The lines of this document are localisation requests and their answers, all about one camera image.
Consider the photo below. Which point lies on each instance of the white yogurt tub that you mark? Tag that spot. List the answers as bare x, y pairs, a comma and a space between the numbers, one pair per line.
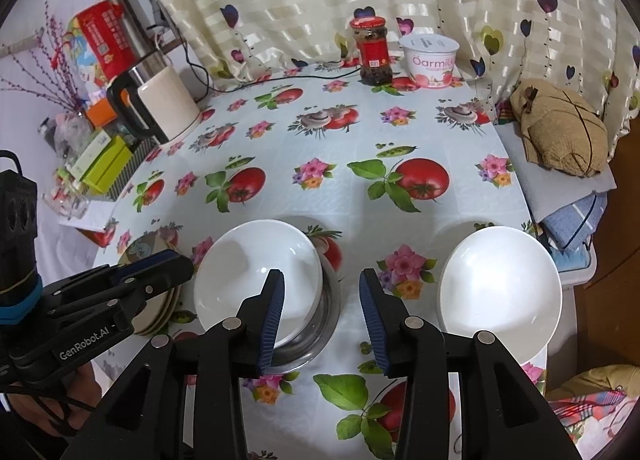
430, 62

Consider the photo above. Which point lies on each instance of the beige plate with blue print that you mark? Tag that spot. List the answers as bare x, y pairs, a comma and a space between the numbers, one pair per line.
167, 317
145, 252

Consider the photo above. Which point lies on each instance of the person's left hand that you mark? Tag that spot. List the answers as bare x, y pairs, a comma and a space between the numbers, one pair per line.
45, 407

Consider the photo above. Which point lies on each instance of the white kettle base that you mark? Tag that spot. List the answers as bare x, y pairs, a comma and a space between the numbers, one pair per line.
187, 132

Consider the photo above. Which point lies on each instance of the white bowl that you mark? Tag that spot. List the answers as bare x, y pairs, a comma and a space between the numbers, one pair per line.
250, 260
500, 280

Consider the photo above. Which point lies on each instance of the plaid blanket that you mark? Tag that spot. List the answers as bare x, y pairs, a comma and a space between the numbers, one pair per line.
590, 405

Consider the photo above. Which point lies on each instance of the heart print curtain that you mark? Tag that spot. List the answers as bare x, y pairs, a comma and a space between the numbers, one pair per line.
325, 0

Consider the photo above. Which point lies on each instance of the blue folded towel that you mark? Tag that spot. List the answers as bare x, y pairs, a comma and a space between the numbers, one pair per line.
575, 222

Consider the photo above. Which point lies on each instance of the grey folded cloth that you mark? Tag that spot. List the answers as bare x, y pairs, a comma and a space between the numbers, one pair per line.
550, 192

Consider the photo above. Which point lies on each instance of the red box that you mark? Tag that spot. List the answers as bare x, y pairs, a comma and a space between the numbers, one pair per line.
107, 40

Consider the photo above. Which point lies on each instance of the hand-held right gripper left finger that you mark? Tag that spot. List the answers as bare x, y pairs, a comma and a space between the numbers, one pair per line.
272, 312

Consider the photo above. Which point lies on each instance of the orange box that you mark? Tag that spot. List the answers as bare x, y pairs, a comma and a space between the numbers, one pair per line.
100, 114

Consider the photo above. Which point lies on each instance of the zigzag patterned box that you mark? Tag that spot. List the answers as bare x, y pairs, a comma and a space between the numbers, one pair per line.
132, 170

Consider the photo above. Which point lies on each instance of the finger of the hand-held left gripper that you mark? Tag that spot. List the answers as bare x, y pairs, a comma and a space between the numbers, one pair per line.
150, 262
140, 292

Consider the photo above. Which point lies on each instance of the dried flower branches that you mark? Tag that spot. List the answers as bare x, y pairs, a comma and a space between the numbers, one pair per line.
45, 75

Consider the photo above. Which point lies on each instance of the clear glass jar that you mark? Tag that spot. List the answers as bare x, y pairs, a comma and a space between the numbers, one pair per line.
65, 200

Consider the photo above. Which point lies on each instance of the stainless steel bowl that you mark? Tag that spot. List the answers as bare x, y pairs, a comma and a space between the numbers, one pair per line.
320, 335

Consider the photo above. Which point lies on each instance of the white electric kettle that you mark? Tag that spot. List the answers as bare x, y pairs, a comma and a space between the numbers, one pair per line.
160, 100

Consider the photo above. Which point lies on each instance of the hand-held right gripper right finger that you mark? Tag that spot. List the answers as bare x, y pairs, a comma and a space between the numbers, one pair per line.
372, 312

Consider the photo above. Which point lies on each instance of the red-lid sauce jar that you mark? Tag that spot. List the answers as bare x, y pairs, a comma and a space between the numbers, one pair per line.
371, 52

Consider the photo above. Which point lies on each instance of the white board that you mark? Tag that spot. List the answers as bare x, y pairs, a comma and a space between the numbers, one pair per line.
87, 220

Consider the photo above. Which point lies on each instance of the pale green box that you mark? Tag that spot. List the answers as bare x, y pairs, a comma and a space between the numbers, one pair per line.
90, 152

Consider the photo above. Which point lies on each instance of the clear plastic bag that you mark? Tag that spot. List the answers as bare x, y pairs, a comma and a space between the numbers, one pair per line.
70, 135

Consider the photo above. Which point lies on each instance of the lime green box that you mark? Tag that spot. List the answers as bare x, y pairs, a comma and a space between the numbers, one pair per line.
107, 165

